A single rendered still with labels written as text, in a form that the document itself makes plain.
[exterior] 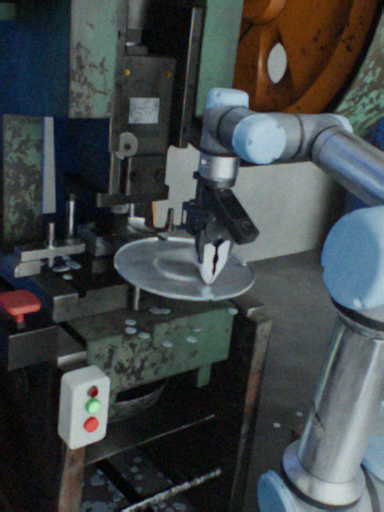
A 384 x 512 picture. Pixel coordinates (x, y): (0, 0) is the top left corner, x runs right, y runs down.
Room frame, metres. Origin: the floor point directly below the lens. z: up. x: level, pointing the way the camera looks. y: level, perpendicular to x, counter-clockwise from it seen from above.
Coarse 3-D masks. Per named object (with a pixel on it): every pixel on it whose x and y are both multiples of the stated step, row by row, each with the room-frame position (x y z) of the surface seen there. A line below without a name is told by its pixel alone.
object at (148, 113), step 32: (128, 64) 1.36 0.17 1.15; (160, 64) 1.41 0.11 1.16; (128, 96) 1.36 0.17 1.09; (160, 96) 1.41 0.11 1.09; (128, 128) 1.37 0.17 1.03; (160, 128) 1.42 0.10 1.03; (96, 160) 1.38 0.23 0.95; (128, 160) 1.34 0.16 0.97; (160, 160) 1.39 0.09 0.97; (128, 192) 1.34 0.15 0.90
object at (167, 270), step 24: (144, 240) 1.35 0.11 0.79; (168, 240) 1.38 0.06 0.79; (192, 240) 1.39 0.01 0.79; (120, 264) 1.22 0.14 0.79; (144, 264) 1.23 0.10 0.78; (168, 264) 1.24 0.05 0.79; (192, 264) 1.25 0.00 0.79; (144, 288) 1.12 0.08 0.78; (168, 288) 1.14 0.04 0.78; (192, 288) 1.15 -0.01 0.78; (216, 288) 1.17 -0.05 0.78; (240, 288) 1.18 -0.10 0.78
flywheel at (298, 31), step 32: (256, 0) 1.65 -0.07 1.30; (288, 0) 1.62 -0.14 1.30; (320, 0) 1.55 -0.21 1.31; (352, 0) 1.48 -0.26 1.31; (256, 32) 1.69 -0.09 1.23; (288, 32) 1.61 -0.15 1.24; (320, 32) 1.53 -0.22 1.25; (352, 32) 1.42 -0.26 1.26; (256, 64) 1.68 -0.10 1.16; (288, 64) 1.59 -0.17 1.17; (320, 64) 1.52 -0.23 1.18; (352, 64) 1.41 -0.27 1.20; (256, 96) 1.66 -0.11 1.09; (288, 96) 1.58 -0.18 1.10; (320, 96) 1.46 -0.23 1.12
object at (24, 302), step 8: (0, 296) 1.07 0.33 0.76; (8, 296) 1.07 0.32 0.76; (16, 296) 1.07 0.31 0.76; (24, 296) 1.07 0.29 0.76; (32, 296) 1.08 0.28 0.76; (0, 304) 1.06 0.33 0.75; (8, 304) 1.04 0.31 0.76; (16, 304) 1.04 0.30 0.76; (24, 304) 1.04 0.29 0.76; (32, 304) 1.05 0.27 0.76; (40, 304) 1.06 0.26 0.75; (8, 312) 1.03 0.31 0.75; (16, 312) 1.03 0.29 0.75; (24, 312) 1.04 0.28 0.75; (16, 320) 1.06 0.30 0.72
